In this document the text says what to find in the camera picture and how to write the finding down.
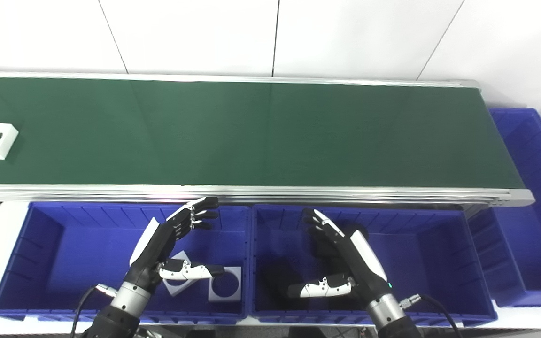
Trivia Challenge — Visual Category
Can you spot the blue plastic bin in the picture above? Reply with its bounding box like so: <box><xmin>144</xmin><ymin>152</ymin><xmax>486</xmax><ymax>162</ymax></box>
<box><xmin>468</xmin><ymin>108</ymin><xmax>541</xmax><ymax>308</ymax></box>
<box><xmin>0</xmin><ymin>202</ymin><xmax>252</xmax><ymax>325</ymax></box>
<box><xmin>250</xmin><ymin>204</ymin><xmax>498</xmax><ymax>327</ymax></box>

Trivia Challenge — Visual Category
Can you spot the green conveyor belt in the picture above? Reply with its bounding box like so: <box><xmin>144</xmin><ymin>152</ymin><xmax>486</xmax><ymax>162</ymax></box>
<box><xmin>0</xmin><ymin>77</ymin><xmax>527</xmax><ymax>188</ymax></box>
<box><xmin>0</xmin><ymin>70</ymin><xmax>535</xmax><ymax>226</ymax></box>

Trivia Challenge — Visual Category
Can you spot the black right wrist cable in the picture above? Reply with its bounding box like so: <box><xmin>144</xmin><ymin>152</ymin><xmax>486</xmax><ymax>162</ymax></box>
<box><xmin>400</xmin><ymin>293</ymin><xmax>464</xmax><ymax>338</ymax></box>

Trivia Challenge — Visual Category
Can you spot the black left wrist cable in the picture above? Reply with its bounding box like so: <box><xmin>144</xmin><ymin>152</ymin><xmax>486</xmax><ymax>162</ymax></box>
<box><xmin>70</xmin><ymin>283</ymin><xmax>118</xmax><ymax>338</ymax></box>

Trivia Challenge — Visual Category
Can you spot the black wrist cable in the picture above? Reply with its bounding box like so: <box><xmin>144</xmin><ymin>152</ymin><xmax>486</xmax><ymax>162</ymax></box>
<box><xmin>400</xmin><ymin>293</ymin><xmax>464</xmax><ymax>338</ymax></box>
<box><xmin>70</xmin><ymin>283</ymin><xmax>118</xmax><ymax>338</ymax></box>

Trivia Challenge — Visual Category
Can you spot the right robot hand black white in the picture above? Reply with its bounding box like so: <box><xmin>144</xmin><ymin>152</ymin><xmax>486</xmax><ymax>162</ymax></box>
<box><xmin>287</xmin><ymin>209</ymin><xmax>394</xmax><ymax>309</ymax></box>

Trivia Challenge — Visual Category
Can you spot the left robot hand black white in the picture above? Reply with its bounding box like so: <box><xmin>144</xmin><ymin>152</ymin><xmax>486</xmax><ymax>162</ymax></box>
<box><xmin>124</xmin><ymin>197</ymin><xmax>226</xmax><ymax>295</ymax></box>

